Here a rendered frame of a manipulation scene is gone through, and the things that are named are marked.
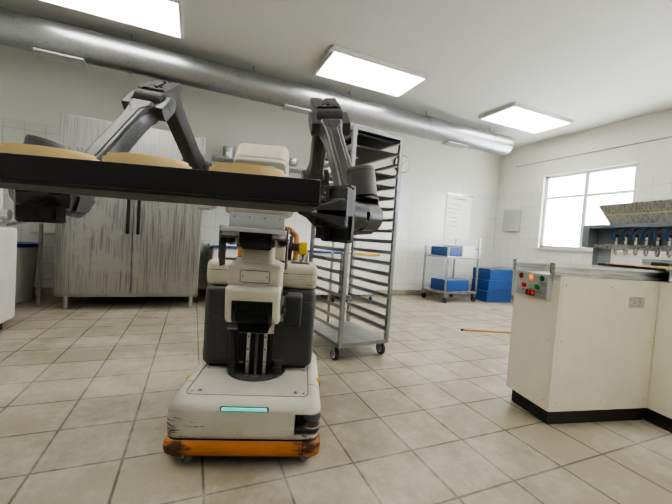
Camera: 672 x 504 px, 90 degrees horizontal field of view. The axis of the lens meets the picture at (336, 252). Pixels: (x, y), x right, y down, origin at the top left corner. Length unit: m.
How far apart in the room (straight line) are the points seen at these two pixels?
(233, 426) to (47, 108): 4.82
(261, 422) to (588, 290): 1.83
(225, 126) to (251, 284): 4.20
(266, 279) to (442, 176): 5.78
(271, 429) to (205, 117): 4.61
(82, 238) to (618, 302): 4.61
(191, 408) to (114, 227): 3.11
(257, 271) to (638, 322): 2.16
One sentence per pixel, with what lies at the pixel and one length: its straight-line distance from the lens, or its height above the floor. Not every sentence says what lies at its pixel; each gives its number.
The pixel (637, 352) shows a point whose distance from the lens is 2.69.
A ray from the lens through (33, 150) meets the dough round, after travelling 0.26.
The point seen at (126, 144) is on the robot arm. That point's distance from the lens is 0.99.
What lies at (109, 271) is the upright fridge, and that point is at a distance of 4.44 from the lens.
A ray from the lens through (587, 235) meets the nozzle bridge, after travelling 3.04.
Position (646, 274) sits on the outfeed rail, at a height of 0.87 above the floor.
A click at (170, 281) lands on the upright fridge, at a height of 0.33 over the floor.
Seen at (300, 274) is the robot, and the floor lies 0.77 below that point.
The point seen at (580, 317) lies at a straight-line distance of 2.33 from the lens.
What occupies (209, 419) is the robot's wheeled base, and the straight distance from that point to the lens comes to 1.58.
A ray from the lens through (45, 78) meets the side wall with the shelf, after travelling 5.78.
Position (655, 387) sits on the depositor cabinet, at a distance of 2.81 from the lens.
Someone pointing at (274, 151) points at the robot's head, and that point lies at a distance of 1.43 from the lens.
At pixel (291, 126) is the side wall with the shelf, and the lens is 5.68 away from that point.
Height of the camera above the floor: 0.95
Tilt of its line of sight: 2 degrees down
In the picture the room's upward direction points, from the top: 4 degrees clockwise
